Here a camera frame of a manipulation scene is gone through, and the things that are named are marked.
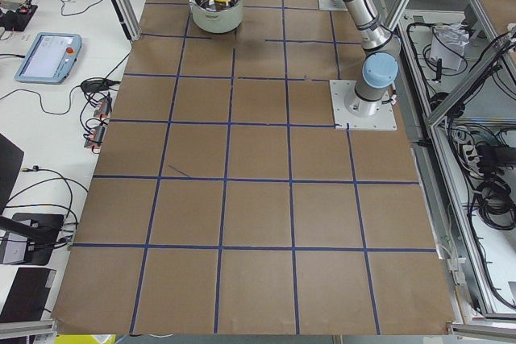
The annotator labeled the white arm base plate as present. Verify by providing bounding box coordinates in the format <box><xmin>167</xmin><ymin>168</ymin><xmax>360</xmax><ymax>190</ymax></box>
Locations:
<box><xmin>318</xmin><ymin>0</ymin><xmax>347</xmax><ymax>11</ymax></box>
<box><xmin>330</xmin><ymin>80</ymin><xmax>397</xmax><ymax>131</ymax></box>

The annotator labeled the black flat box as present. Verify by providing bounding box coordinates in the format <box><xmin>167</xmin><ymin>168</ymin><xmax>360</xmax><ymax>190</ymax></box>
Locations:
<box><xmin>1</xmin><ymin>267</ymin><xmax>56</xmax><ymax>323</ymax></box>

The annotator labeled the white cooking pot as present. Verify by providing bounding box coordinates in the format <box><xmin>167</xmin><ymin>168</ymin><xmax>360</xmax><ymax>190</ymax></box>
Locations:
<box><xmin>189</xmin><ymin>0</ymin><xmax>243</xmax><ymax>34</ymax></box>

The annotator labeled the brown paper table cover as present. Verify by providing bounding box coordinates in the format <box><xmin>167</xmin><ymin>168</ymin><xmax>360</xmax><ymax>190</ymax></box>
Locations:
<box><xmin>53</xmin><ymin>0</ymin><xmax>454</xmax><ymax>335</ymax></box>

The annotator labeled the black cable bundle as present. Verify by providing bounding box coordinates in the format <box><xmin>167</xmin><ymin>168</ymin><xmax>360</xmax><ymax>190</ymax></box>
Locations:
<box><xmin>467</xmin><ymin>174</ymin><xmax>516</xmax><ymax>232</ymax></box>

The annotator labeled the blue teach pendant tablet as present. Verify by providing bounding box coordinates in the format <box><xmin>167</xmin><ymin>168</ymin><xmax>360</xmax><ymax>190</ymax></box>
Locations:
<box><xmin>15</xmin><ymin>32</ymin><xmax>82</xmax><ymax>85</ymax></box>

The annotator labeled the white crumpled paper bag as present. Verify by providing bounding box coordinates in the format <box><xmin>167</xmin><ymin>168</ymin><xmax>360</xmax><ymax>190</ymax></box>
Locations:
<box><xmin>429</xmin><ymin>23</ymin><xmax>469</xmax><ymax>71</ymax></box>

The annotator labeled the black device on stand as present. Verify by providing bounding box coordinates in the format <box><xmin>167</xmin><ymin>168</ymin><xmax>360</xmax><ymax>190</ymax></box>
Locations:
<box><xmin>1</xmin><ymin>213</ymin><xmax>64</xmax><ymax>266</ymax></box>

